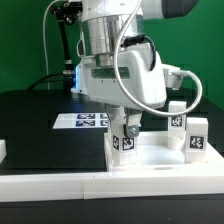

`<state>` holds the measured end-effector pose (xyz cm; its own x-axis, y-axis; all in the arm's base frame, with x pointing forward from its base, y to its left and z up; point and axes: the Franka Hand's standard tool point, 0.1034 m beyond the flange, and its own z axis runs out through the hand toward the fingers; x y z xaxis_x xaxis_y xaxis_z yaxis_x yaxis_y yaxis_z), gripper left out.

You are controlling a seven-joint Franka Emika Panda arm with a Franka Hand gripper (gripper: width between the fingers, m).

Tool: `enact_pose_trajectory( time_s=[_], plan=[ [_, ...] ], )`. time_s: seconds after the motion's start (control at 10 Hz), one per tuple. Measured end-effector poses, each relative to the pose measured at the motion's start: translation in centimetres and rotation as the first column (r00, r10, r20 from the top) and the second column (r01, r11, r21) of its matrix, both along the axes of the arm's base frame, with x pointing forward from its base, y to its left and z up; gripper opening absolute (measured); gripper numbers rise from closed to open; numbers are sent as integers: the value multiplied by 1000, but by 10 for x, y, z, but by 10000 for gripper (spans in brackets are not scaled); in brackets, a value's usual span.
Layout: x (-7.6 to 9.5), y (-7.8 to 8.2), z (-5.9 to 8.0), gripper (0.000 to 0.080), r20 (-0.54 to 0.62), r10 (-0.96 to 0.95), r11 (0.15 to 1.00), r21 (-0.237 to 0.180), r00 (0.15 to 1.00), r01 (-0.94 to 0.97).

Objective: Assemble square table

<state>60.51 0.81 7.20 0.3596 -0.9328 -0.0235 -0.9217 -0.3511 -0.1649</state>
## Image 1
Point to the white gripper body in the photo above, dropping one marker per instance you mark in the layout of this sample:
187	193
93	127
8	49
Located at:
145	85

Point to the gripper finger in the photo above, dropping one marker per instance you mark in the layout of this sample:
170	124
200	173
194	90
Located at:
132	122

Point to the white square tabletop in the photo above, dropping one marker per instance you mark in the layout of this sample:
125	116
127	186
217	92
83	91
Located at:
152	152

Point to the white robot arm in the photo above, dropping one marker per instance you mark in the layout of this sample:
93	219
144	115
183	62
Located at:
111	26

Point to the white sheet with tags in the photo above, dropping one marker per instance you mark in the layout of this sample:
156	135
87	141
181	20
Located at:
81	120

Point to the white front fence bar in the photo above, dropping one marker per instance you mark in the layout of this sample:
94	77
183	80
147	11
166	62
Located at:
18	188

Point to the white left fence block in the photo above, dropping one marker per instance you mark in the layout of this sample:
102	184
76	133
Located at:
3	152

